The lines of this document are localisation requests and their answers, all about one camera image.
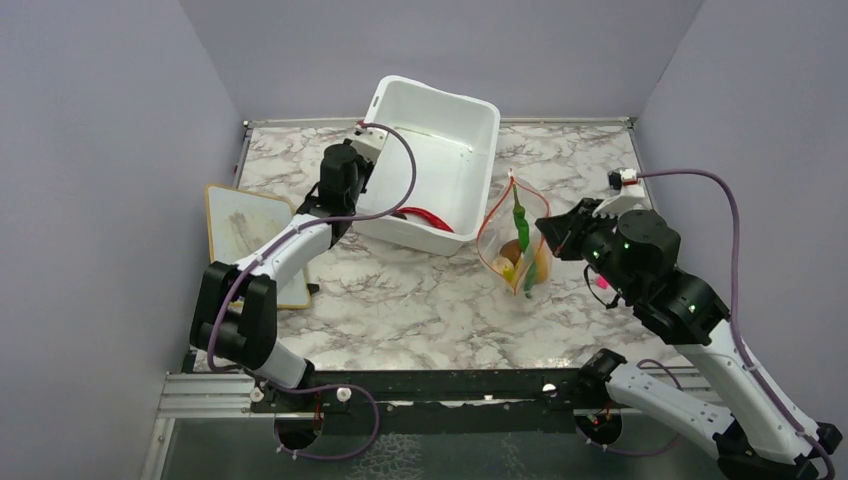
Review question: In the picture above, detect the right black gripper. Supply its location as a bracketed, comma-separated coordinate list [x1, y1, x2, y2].
[537, 197, 640, 301]

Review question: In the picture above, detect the orange citrus fruit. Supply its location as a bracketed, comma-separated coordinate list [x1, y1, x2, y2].
[533, 245, 551, 285]

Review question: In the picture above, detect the green chili pepper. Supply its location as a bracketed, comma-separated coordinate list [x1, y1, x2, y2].
[512, 184, 530, 254]

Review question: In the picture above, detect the clear zip top bag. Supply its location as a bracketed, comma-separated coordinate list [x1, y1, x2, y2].
[476, 170, 551, 301]

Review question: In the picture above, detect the brown kiwi fruit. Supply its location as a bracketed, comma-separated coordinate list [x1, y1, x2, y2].
[499, 239, 523, 266]

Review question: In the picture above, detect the red chili pepper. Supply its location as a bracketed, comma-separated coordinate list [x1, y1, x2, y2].
[392, 206, 454, 233]

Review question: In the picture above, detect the white plastic bin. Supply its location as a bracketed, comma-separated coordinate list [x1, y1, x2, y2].
[353, 75, 501, 256]

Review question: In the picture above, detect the yellow banana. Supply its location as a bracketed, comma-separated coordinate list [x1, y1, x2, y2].
[501, 265, 518, 288]

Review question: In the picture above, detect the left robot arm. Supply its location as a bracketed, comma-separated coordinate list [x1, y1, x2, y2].
[189, 139, 378, 411]

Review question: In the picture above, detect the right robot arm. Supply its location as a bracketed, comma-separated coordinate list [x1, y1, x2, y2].
[536, 199, 842, 479]

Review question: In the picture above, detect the white cutting board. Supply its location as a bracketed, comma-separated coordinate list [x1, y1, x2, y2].
[204, 183, 313, 311]

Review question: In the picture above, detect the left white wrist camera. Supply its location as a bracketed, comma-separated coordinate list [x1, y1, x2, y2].
[348, 121, 387, 164]

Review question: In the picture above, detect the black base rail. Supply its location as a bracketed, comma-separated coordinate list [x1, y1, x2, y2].
[250, 368, 623, 440]

